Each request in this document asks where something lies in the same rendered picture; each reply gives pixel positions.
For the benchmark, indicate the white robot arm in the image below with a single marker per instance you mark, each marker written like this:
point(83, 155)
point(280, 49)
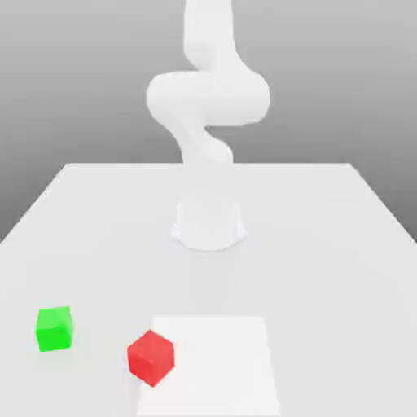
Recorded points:
point(208, 97)

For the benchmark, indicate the small red cube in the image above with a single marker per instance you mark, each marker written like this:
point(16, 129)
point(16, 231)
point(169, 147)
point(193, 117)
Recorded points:
point(150, 358)

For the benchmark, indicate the small green cube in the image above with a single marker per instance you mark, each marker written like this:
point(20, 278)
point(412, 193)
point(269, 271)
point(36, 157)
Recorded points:
point(54, 329)

